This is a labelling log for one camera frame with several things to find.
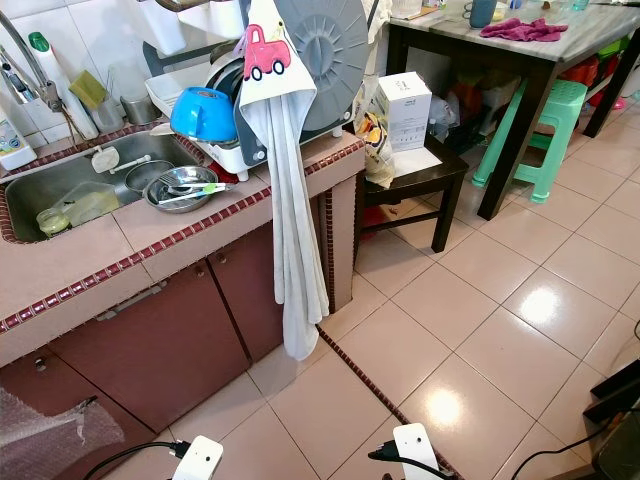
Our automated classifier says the maroon cabinet door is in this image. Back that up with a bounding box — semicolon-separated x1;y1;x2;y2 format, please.
0;345;121;480
208;222;326;363
95;285;256;431

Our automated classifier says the clear plastic food container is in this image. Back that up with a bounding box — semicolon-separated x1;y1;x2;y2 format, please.
36;185;121;238

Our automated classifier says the blue grey cup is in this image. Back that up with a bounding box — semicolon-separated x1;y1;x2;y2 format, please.
467;0;499;29

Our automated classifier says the yellow green sponge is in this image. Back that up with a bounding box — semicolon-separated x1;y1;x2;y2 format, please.
68;70;109;109

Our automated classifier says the magenta cloth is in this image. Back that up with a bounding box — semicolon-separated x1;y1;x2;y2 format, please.
479;17;569;44

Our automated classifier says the small steel bowl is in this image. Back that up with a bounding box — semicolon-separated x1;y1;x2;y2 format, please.
124;160;176;194

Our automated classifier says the white dish rack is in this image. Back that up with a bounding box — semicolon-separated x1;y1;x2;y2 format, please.
145;68;261;179

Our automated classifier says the clear bubble wrap sheet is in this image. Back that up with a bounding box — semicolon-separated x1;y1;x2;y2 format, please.
0;390;126;480

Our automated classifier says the black pan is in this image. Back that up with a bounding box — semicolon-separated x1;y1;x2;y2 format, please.
205;50;256;113

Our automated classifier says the white bottle green cap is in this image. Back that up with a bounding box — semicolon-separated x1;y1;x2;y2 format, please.
27;32;99;141

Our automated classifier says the dark table marble top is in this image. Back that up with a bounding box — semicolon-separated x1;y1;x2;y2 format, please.
385;0;640;221

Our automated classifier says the black box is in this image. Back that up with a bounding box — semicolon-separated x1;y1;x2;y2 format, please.
588;355;640;480

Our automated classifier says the steel sink basin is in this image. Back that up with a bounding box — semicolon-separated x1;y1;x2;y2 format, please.
0;130;231;244

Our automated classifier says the yellow snack bag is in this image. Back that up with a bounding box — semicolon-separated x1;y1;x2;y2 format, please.
358;110;396;189

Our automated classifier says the white home detergent bottle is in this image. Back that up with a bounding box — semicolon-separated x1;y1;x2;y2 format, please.
0;110;36;171

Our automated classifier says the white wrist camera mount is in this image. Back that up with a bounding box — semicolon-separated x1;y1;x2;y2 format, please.
172;435;225;480
392;423;443;480

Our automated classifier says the blue plastic bowl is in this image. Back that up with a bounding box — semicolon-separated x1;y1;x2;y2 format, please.
169;86;238;144

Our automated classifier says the white plastic container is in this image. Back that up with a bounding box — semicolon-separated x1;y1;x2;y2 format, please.
145;0;246;56

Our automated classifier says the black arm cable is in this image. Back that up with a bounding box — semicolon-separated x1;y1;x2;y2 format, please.
83;440;191;480
368;443;461;480

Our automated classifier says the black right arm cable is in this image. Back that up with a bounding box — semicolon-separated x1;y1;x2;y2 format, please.
368;443;461;480

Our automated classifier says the white towel pink car print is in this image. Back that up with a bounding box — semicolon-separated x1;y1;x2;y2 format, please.
238;0;333;363

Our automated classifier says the large grey round lid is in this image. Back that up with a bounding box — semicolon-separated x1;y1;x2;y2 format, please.
275;0;369;131

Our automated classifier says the green plastic stool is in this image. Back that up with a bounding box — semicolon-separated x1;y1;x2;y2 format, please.
470;79;589;205

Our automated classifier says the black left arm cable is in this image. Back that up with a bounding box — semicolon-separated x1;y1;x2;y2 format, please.
83;440;191;480

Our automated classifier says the small steel cup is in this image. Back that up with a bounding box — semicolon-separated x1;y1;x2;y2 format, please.
120;93;161;126

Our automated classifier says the dark wooden stool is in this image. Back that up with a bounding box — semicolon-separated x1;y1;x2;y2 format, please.
355;135;469;254

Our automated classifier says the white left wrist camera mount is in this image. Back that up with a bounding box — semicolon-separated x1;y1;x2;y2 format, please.
172;435;225;480

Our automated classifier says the green handled utensil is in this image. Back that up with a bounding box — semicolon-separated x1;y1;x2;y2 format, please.
155;182;229;209

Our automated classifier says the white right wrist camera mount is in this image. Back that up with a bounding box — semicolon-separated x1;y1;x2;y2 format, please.
392;423;443;480

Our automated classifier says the steel plate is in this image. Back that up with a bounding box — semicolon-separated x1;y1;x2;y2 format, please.
143;165;219;214

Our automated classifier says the white cardboard box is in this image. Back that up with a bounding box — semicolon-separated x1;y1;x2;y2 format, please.
372;71;434;153

